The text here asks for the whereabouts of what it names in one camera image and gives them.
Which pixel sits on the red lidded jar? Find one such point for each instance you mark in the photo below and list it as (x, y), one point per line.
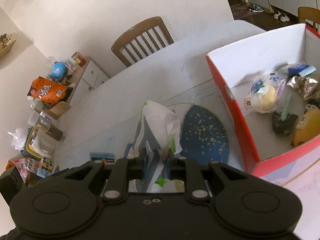
(78, 59)

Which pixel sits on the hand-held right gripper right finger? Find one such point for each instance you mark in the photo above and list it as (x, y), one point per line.
(172, 166)

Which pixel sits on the blueberry print bread packet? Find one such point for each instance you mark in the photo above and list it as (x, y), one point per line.
(262, 92)

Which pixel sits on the black snack packet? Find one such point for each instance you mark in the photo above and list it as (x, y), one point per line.
(282, 127)

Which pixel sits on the brown curved wooden chair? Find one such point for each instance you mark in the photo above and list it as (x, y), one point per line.
(307, 15)

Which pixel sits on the white crumpled plastic bag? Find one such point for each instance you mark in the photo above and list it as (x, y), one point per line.
(17, 138)

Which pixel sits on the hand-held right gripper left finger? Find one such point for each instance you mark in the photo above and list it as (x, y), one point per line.
(141, 166)

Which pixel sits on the white side cabinet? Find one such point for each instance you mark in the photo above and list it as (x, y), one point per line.
(92, 75)

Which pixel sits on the small clear container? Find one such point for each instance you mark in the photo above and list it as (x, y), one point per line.
(69, 65)

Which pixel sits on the orange snack bag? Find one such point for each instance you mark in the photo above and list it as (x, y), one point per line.
(47, 90)

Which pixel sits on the white electric kettle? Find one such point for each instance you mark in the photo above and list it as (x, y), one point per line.
(43, 146)

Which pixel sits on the white grey tissue pack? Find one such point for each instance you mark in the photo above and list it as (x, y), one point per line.
(155, 120)

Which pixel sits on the yellow bread bun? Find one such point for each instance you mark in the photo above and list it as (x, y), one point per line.
(306, 127)

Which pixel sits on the glass bottle with dark liquid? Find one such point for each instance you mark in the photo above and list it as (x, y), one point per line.
(53, 132)

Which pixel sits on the blue white flat packet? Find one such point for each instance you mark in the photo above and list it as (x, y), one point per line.
(102, 157)

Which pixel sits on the blue globe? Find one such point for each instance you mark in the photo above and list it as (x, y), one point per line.
(59, 69)

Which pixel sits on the small light blue box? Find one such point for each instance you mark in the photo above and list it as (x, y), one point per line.
(42, 173)

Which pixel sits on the silver snack packet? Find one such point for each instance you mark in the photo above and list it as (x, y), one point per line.
(305, 87)

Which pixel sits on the red cardboard box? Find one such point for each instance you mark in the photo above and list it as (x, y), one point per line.
(237, 120)

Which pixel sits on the mint green bar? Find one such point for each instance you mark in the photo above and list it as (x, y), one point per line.
(285, 110)

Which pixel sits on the white marble desktop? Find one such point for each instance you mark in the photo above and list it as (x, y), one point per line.
(162, 62)

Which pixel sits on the yellow rimmed dark container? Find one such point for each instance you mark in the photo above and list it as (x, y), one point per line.
(26, 150)

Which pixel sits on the pink red snack packet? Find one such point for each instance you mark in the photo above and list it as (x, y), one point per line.
(25, 167)

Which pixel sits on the light wooden chair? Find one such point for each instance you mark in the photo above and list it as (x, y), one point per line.
(57, 110)

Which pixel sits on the wooden wall shelf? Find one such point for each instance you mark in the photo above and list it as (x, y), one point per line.
(7, 47)

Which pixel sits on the white sneakers pair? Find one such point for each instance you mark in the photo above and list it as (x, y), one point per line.
(282, 17)

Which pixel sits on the brown slatted wooden chair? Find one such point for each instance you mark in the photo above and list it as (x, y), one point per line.
(140, 30)

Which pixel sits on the blue white cracker packet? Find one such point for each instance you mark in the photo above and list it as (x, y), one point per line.
(297, 69)

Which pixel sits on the dark sneakers pair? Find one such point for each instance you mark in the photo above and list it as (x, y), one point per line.
(256, 8)

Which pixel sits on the colourful puzzle cube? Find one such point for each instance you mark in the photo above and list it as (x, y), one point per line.
(47, 165)

